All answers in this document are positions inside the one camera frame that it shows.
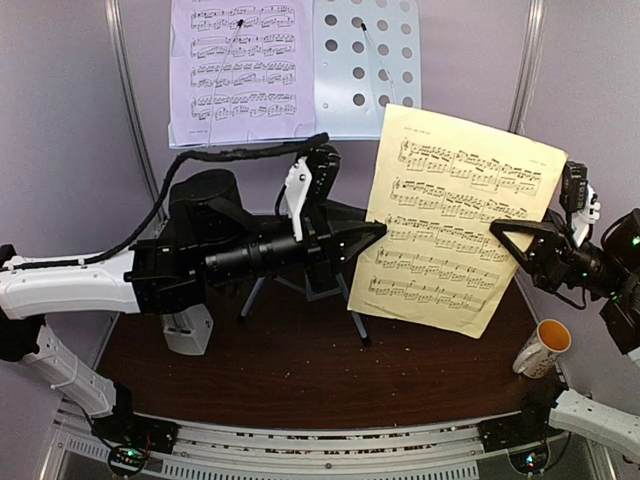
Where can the yellow sheet music page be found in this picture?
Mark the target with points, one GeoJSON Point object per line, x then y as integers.
{"type": "Point", "coordinates": [439, 183]}

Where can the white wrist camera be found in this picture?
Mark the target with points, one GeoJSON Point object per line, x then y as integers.
{"type": "Point", "coordinates": [310, 177]}
{"type": "Point", "coordinates": [579, 201]}

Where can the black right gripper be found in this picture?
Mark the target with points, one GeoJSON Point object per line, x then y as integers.
{"type": "Point", "coordinates": [551, 252]}

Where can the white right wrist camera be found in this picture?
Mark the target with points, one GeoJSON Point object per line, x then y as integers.
{"type": "Point", "coordinates": [579, 201]}

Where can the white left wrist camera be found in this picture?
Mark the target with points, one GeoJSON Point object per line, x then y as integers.
{"type": "Point", "coordinates": [310, 177]}

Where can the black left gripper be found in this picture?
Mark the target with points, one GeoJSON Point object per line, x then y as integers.
{"type": "Point", "coordinates": [324, 237]}

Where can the white mug orange inside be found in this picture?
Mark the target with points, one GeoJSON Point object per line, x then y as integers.
{"type": "Point", "coordinates": [547, 343]}

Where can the aluminium front rail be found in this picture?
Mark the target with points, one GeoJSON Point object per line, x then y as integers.
{"type": "Point", "coordinates": [450, 450]}

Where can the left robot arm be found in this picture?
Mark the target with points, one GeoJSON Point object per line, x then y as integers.
{"type": "Point", "coordinates": [210, 240]}

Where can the white folding music stand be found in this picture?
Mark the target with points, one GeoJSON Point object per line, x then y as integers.
{"type": "Point", "coordinates": [366, 55]}

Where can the purple sheet music page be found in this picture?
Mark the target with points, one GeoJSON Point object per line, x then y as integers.
{"type": "Point", "coordinates": [240, 72]}

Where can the white metronome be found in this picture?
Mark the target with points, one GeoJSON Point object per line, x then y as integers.
{"type": "Point", "coordinates": [188, 332]}

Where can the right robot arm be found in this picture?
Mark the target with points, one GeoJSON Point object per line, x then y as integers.
{"type": "Point", "coordinates": [611, 271]}

